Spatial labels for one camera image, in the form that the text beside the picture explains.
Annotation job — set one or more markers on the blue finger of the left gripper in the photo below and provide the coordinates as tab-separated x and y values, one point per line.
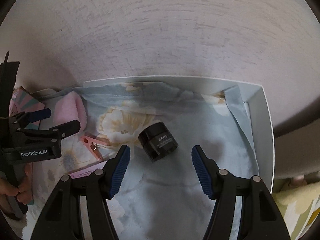
67	129
36	116

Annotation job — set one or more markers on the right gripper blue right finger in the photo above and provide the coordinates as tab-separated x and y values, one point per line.
201	165

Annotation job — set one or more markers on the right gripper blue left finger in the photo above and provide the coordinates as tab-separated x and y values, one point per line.
116	168

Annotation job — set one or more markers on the pink sponge block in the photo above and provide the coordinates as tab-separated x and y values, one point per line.
69	108

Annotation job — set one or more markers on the pink clothespin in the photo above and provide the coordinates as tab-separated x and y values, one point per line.
93	144

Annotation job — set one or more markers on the long pink tube box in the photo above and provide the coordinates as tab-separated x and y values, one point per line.
87	171

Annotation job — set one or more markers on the black cosmetic jar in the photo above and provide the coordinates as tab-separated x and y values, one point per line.
157	141

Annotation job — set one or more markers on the person's left hand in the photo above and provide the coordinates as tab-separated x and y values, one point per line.
23	192

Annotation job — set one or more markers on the pink teal cardboard box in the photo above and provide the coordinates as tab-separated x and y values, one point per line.
23	101

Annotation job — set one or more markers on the blue floral tablecloth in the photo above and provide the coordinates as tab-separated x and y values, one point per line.
163	199

